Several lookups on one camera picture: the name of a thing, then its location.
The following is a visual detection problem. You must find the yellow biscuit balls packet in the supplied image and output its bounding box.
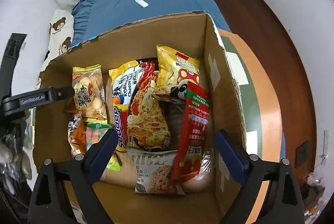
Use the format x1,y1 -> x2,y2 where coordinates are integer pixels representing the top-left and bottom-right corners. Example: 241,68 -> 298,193
72,64 -> 108,124

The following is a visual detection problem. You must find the colourful candy balls bag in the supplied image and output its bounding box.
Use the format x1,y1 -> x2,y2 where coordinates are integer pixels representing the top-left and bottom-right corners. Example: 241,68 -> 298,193
85,123 -> 121,172

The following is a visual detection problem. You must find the long red snack packet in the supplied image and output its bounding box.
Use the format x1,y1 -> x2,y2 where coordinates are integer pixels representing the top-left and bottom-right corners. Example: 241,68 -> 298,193
171,81 -> 210,185

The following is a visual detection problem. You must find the green checkered mat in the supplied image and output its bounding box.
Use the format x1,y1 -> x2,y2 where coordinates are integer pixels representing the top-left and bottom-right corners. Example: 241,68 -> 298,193
216,28 -> 284,224

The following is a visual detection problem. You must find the teddy bear print pillow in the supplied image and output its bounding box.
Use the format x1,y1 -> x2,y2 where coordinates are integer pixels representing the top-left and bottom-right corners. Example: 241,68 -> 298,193
36,9 -> 74,89

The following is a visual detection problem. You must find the yellow panda snack packet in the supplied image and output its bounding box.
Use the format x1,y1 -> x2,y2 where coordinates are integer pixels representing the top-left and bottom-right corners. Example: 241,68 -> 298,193
153,45 -> 200,104

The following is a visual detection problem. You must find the Sedaap instant noodle packet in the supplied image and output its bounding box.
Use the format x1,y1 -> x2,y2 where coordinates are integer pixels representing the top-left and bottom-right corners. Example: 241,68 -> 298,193
109,58 -> 172,152

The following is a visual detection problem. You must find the white remote control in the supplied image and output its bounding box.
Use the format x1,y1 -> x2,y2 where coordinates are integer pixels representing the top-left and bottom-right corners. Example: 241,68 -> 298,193
135,0 -> 149,8

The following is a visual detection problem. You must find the silver oat cookie packet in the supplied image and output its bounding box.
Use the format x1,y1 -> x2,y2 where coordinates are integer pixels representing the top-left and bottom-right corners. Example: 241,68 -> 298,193
127,149 -> 185,195

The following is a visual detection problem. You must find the orange panda snack packet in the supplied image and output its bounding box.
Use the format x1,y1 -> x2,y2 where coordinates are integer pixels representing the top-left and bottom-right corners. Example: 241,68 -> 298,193
67,111 -> 87,158

